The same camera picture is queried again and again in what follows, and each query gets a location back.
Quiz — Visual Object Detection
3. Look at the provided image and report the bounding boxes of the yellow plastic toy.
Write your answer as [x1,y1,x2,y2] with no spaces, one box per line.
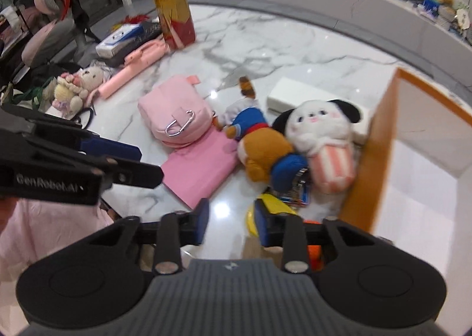
[246,194,298,238]

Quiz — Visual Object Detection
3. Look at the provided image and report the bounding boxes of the white and blue box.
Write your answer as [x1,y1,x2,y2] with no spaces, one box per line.
[95,24,144,58]

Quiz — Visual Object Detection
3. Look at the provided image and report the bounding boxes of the pink clothing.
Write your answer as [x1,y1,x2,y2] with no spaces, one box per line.
[0,198,116,287]

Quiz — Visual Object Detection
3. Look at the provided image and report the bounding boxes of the black hair tie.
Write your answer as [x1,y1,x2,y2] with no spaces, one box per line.
[75,107,97,127]

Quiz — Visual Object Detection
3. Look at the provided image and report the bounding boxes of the red yellow carton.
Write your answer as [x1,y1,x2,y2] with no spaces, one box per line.
[153,0,197,50]

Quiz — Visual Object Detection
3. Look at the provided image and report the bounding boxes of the pink flat folder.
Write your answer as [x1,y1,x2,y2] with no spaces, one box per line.
[161,132,241,210]

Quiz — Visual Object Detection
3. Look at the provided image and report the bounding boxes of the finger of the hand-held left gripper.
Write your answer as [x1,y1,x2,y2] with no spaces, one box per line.
[0,103,143,164]
[35,148,165,190]

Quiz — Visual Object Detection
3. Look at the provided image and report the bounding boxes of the floral round plate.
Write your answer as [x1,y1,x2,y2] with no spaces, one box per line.
[455,7,471,31]

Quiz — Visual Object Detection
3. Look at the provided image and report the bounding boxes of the green bag strap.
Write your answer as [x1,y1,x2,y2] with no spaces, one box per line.
[0,77,56,112]

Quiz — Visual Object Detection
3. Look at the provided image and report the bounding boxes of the pink office chair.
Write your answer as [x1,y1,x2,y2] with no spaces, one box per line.
[21,0,81,68]

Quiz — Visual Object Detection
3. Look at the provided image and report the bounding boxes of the white dog plush black ears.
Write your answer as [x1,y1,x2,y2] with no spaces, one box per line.
[272,99,361,195]

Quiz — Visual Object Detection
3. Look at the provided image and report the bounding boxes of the cream plush doll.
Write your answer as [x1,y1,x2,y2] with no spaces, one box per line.
[52,66,108,120]

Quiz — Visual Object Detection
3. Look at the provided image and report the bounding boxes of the brown bear plush blue outfit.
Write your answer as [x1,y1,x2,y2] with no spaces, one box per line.
[213,76,309,193]

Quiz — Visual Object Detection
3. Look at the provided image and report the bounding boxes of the blue card keychain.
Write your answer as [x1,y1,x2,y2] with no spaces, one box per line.
[276,168,311,208]

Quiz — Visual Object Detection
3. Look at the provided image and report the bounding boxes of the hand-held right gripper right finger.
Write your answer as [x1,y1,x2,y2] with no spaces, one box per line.
[254,199,375,274]

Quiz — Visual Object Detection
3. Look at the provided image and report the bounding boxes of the orange soft toy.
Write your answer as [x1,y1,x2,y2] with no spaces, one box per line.
[304,221,326,272]

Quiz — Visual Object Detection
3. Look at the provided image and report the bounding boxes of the orange cardboard box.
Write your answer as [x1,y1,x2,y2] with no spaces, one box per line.
[338,67,472,245]

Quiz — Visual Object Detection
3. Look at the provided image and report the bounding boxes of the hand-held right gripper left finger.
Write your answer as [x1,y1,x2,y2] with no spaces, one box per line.
[86,198,211,275]

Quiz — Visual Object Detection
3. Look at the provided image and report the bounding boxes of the pink pouch with carabiner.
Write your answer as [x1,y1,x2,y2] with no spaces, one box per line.
[138,75,215,149]

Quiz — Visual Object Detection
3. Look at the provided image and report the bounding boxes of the black flat box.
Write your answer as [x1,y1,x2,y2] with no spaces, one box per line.
[138,22,163,43]

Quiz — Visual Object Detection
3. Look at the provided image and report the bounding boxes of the white rectangular box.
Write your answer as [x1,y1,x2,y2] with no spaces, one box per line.
[266,77,370,145]

